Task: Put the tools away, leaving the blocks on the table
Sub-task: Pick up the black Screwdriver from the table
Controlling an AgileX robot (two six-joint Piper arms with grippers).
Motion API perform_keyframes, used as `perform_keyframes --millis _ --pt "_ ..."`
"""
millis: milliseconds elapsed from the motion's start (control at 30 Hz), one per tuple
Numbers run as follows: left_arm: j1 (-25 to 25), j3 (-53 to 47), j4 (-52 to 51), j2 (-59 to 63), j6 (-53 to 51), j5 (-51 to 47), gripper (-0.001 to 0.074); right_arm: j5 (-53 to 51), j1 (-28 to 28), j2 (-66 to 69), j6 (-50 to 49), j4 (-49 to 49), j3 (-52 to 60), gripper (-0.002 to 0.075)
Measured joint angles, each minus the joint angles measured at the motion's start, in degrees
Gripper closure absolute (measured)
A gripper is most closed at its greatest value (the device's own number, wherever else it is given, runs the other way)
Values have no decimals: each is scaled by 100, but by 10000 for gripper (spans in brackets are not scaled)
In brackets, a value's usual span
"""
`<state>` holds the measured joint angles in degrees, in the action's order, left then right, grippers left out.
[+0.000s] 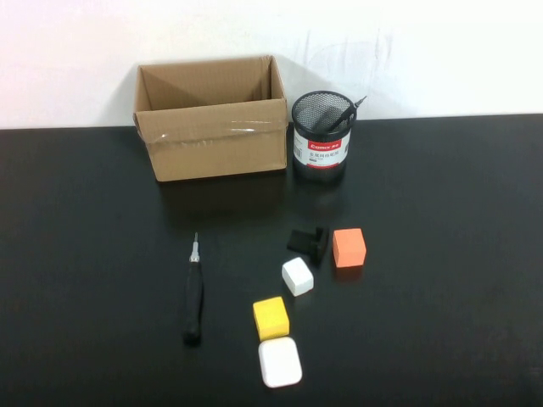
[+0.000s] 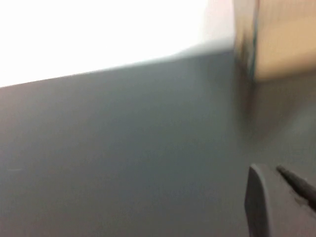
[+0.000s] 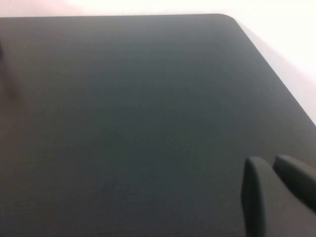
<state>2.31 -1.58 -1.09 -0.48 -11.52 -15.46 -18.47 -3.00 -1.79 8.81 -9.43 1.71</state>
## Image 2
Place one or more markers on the open brown cardboard box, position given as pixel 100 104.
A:
pixel 284 49

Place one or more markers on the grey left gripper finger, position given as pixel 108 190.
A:
pixel 266 209

